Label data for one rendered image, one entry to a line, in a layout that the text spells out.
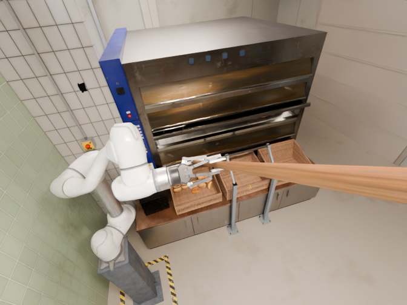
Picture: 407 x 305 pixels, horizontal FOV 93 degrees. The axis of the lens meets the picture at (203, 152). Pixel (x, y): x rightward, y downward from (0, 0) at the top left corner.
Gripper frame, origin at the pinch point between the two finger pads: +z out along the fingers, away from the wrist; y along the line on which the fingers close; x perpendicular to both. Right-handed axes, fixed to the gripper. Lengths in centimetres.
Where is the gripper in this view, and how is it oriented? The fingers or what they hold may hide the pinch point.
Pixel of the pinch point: (218, 164)
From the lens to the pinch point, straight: 79.8
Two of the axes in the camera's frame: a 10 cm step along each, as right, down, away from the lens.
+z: 9.6, -2.3, 1.7
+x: 1.7, -0.4, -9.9
